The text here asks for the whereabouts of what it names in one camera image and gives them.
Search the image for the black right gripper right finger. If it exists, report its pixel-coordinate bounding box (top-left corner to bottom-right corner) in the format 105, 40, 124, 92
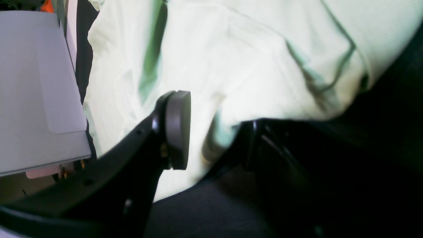
202, 119, 331, 238

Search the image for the light green T-shirt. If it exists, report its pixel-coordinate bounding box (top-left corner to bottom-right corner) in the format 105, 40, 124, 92
83, 0, 422, 201

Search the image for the black table cloth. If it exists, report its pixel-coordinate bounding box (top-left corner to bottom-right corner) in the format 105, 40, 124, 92
77, 0, 422, 238

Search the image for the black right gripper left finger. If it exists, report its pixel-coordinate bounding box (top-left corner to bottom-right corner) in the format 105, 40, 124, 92
0, 91, 191, 238

